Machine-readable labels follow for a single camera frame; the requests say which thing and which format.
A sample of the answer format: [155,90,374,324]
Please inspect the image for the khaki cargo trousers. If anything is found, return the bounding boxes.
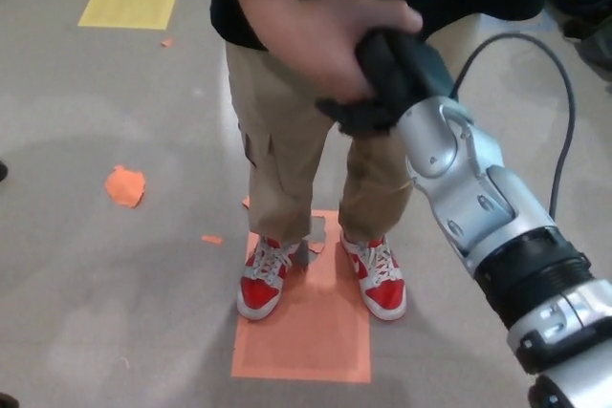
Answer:
[224,11,482,243]

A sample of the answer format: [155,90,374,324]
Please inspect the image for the person's right hand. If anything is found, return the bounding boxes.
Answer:
[254,0,425,104]

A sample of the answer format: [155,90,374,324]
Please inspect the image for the robot right black hand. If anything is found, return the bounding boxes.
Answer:
[315,28,456,138]

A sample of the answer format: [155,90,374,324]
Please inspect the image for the person's left red white sneaker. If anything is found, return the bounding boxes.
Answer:
[339,231,407,322]

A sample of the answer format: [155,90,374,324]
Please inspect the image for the dark grey bag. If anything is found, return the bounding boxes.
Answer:
[562,11,612,73]

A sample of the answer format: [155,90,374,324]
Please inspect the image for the orange rectangular floor sheet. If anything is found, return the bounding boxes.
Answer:
[230,209,373,384]

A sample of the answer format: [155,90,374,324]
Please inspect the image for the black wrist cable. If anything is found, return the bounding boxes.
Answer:
[447,32,577,224]

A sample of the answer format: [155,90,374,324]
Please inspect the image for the person's red white sneaker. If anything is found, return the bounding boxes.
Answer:
[235,235,300,322]
[339,231,407,322]

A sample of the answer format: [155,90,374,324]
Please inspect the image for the person's right red white sneaker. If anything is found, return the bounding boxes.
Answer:
[235,235,300,322]

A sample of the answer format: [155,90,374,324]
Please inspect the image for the crumpled orange paper piece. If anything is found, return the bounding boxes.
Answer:
[104,164,147,209]

